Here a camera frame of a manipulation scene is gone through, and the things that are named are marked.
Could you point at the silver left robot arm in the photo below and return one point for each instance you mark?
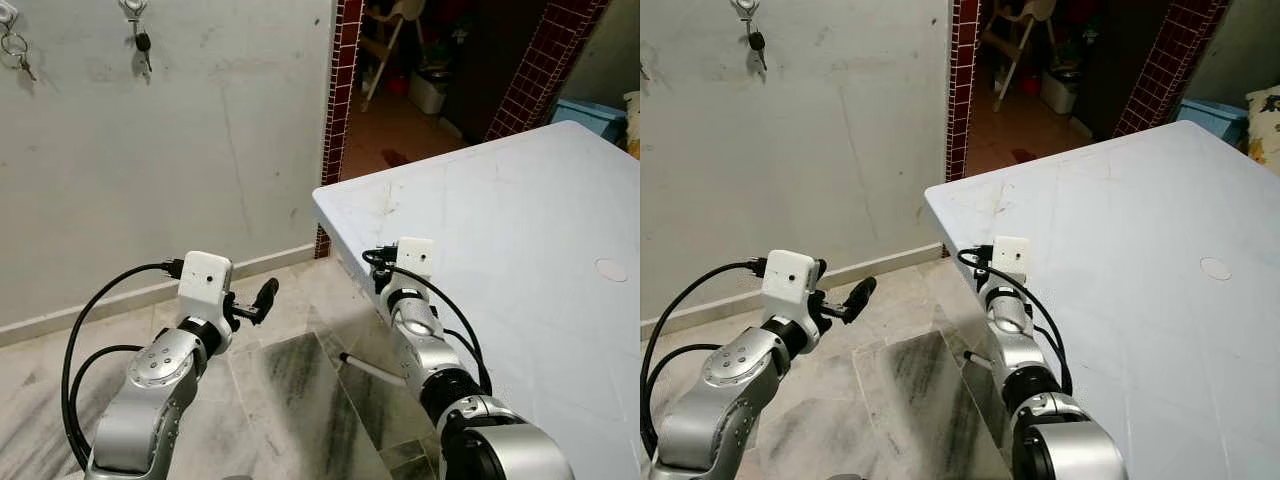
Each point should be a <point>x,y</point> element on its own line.
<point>720,400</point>
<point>150,400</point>

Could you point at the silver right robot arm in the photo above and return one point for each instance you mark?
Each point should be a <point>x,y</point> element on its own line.
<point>425,350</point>
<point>1075,445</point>

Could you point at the white skirting board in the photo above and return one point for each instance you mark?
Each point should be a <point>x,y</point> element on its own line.
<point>900,260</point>
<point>290,257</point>

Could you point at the white table leg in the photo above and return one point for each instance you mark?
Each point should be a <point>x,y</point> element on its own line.
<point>372,368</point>
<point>985,360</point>

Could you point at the pale blue plastic table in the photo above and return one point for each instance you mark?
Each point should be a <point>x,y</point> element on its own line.
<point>1150,350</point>
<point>540,300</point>

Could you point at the maroon tiled door jamb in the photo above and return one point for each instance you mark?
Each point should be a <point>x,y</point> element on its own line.
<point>1170,70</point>
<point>962,90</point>
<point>545,70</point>
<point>340,100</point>

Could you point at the white plastic container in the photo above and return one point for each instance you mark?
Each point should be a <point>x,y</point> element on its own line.
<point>1062,92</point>
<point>432,92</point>

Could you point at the small red object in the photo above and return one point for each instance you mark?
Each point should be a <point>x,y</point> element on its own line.
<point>398,85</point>
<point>1030,85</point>

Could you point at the round table hole cap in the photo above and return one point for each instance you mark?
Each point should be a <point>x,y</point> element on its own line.
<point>611,269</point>
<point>1216,268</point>

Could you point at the patterned cream pillow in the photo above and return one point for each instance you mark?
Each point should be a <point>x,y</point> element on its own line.
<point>1265,125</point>
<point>633,120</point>

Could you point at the blue plastic box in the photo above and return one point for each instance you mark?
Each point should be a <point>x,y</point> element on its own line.
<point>1215,118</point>
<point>590,115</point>

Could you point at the beige wooden chair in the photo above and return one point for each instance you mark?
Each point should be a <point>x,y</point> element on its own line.
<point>1035,10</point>
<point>405,8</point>

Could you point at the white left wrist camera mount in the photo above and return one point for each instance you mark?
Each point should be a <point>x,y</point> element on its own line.
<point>205,280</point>
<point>790,278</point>

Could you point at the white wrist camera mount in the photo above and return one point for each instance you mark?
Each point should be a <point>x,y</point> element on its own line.
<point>1010,255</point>
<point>790,278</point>
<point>416,255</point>
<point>205,280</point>

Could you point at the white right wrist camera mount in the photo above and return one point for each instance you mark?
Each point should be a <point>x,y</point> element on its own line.
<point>416,255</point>
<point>1010,255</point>

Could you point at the white square wall hook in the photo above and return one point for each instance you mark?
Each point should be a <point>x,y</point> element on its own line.
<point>744,6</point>
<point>132,6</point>
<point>6,12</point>

